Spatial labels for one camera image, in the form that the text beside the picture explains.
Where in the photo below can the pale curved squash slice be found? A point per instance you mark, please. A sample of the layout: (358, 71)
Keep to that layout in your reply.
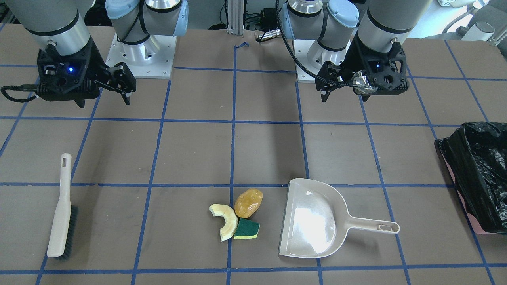
(230, 220)

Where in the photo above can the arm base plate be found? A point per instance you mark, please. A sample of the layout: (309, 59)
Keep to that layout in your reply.
(312, 55)
(152, 59)

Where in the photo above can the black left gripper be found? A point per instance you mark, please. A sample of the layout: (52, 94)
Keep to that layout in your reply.
(348, 67)

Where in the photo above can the orange potato toy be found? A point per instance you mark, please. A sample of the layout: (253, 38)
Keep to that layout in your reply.
(248, 203)

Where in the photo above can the beige plastic dustpan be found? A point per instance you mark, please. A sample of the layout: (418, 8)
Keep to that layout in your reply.
(317, 220)

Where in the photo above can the green yellow sponge piece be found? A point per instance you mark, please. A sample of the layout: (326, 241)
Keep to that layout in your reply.
(246, 229)

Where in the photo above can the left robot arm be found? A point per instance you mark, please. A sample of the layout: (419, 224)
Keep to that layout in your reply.
(331, 42)

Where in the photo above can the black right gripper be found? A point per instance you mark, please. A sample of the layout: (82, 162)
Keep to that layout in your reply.
(98, 67)

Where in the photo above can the aluminium frame post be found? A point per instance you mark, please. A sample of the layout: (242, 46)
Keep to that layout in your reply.
(235, 17)

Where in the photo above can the black trash bag bin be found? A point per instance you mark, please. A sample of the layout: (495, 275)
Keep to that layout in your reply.
(475, 156)

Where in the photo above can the beige hand brush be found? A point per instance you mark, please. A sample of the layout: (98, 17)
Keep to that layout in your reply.
(65, 215)

